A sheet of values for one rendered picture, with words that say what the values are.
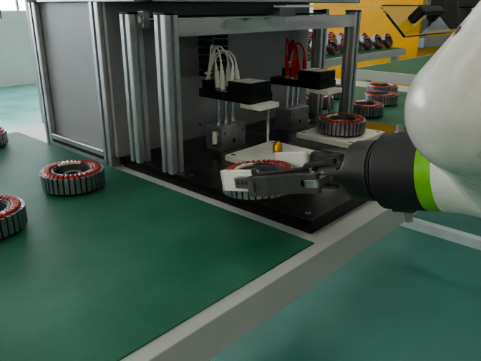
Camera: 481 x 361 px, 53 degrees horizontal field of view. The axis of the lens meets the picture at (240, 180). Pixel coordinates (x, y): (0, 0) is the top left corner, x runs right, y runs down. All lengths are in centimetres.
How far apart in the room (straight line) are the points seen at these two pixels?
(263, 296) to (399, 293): 148
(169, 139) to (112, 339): 45
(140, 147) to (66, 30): 30
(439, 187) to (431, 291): 158
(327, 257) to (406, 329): 118
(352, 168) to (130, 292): 30
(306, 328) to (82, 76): 115
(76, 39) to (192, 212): 48
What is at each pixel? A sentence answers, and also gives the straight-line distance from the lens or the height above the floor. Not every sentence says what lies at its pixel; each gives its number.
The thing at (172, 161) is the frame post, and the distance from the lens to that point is 89.
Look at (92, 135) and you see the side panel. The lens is 110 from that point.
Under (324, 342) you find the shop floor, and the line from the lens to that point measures 173.
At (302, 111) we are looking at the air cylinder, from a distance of 124.
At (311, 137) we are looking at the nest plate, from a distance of 113.
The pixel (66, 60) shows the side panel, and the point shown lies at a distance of 114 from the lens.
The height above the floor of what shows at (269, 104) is 88.
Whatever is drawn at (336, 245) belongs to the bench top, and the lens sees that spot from 71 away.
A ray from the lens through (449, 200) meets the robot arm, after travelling 54.
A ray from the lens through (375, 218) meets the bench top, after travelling 80.
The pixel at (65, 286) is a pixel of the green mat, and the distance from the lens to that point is 62.
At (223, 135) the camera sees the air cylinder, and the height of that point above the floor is 81.
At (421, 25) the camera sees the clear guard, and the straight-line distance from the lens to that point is 113.
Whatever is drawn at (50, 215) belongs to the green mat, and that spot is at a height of 75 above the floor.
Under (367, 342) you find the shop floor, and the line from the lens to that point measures 176.
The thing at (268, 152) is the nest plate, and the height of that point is 78.
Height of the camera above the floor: 106
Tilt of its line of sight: 20 degrees down
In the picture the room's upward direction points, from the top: straight up
